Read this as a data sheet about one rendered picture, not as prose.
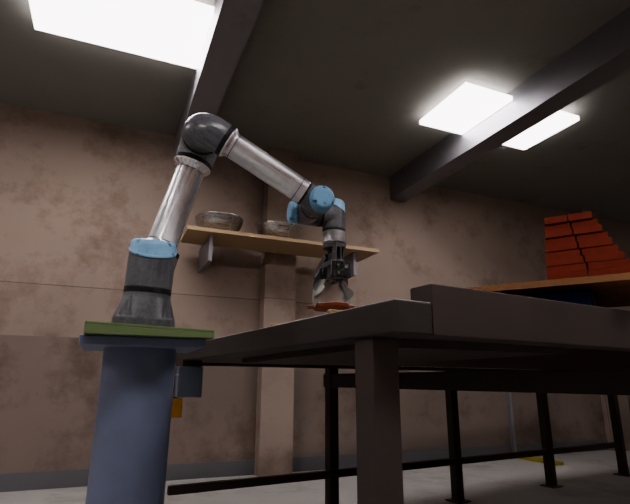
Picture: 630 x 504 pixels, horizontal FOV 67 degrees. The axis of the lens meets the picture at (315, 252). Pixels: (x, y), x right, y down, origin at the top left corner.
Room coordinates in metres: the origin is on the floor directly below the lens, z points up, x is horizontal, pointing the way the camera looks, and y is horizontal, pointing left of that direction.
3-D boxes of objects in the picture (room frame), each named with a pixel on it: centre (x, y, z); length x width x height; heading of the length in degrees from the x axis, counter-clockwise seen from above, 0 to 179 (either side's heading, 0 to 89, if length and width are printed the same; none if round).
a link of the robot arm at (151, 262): (1.21, 0.43, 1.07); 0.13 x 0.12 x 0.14; 19
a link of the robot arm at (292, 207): (1.45, 0.03, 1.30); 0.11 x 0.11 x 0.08; 19
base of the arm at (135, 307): (1.21, 0.43, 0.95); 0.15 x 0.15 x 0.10
